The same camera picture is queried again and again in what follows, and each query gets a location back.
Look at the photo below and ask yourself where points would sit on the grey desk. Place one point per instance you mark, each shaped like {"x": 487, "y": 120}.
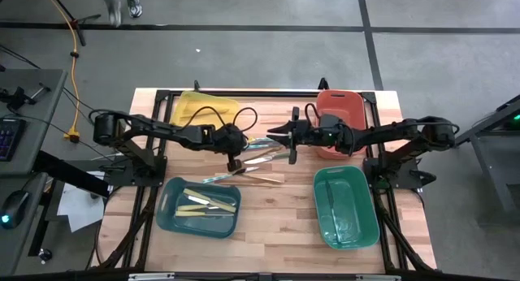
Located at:
{"x": 24, "y": 240}
{"x": 32, "y": 110}

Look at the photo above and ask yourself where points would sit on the green plastic bin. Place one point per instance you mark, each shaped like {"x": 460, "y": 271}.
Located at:
{"x": 353, "y": 224}

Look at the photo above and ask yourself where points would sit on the white paper sheets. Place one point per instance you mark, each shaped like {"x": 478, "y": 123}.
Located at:
{"x": 81, "y": 208}

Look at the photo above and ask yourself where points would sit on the black computer mouse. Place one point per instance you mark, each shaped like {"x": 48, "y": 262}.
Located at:
{"x": 14, "y": 208}

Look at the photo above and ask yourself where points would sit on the yellow plastic bin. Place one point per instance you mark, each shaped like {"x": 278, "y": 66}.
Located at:
{"x": 187, "y": 102}

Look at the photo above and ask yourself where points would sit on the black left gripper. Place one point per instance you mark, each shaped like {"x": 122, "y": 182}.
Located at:
{"x": 231, "y": 139}

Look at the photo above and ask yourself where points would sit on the orange plastic bin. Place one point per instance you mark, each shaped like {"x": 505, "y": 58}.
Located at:
{"x": 349, "y": 104}

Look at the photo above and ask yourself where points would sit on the person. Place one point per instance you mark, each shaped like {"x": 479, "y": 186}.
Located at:
{"x": 122, "y": 5}

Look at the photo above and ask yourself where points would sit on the black keyboard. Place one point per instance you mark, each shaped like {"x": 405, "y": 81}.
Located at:
{"x": 10, "y": 139}

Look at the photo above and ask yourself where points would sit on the black tripod stand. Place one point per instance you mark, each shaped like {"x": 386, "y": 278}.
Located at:
{"x": 75, "y": 21}

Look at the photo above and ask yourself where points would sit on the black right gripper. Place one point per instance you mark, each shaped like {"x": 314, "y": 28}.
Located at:
{"x": 325, "y": 132}

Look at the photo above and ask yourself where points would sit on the black handheld tool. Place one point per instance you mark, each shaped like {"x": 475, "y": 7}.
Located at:
{"x": 18, "y": 97}

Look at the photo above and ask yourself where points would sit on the dark teal plastic bin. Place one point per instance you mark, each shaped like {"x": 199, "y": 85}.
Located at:
{"x": 203, "y": 226}

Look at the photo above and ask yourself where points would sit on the black desk support bar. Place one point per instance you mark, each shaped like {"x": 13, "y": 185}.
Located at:
{"x": 69, "y": 173}

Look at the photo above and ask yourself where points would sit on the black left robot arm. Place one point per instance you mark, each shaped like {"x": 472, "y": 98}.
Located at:
{"x": 162, "y": 130}

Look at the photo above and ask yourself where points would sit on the black caster wheel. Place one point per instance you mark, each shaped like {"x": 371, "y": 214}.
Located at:
{"x": 44, "y": 254}

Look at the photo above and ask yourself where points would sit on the teal wave-patterned cutlery piece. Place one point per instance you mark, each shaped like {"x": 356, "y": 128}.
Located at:
{"x": 217, "y": 178}
{"x": 254, "y": 147}
{"x": 260, "y": 141}

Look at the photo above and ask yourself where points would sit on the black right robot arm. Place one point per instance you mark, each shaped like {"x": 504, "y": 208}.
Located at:
{"x": 390, "y": 130}

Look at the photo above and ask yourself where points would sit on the black table clamp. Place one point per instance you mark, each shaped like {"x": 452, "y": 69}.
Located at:
{"x": 323, "y": 84}
{"x": 197, "y": 85}

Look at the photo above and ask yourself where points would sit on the black aluminium table frame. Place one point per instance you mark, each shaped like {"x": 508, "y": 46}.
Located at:
{"x": 160, "y": 110}

